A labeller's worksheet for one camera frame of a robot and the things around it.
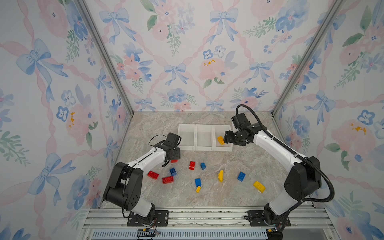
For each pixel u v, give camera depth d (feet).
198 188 2.69
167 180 2.81
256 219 2.40
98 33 2.58
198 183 2.81
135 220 2.39
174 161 3.06
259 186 2.74
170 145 2.31
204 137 3.43
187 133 3.56
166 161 2.51
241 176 2.86
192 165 2.99
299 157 1.53
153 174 2.85
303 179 1.47
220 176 2.81
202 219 2.47
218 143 3.34
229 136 2.56
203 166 2.99
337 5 2.23
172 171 2.81
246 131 2.01
